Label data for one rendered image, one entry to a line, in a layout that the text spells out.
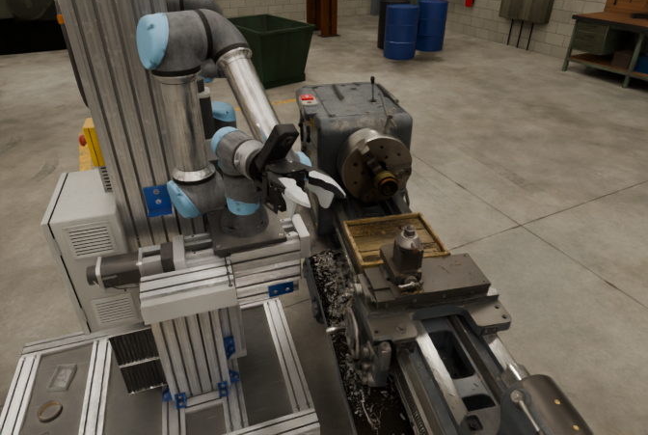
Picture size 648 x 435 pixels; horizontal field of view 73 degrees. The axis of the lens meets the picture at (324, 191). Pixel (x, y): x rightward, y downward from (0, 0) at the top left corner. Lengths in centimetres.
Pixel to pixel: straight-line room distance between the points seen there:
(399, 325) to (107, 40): 116
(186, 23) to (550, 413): 113
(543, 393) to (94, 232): 127
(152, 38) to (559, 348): 251
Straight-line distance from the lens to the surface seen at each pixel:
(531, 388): 109
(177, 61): 109
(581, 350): 290
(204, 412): 214
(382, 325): 144
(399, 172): 187
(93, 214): 149
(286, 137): 78
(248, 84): 109
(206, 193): 123
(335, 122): 195
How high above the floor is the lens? 196
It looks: 31 degrees down
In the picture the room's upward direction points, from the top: straight up
